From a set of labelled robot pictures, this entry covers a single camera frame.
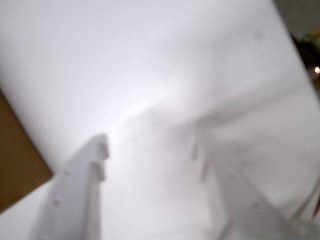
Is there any brown cardboard box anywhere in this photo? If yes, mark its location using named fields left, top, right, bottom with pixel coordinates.
left=0, top=88, right=54, bottom=214

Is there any red black arm servo cable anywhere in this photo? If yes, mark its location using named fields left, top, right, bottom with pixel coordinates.
left=289, top=182, right=320, bottom=222

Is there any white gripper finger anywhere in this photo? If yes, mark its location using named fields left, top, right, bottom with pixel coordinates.
left=29, top=134, right=110, bottom=240
left=191, top=142, right=296, bottom=240

